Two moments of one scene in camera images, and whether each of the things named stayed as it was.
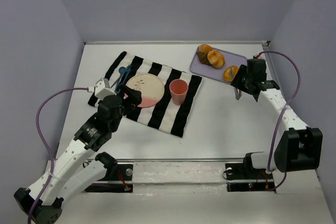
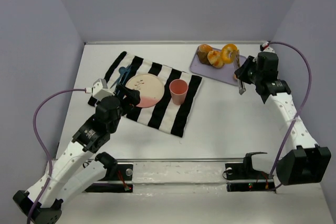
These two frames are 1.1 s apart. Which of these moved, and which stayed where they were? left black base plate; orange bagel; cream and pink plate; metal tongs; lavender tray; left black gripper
Moved: orange bagel; metal tongs
Stayed: cream and pink plate; left black gripper; left black base plate; lavender tray
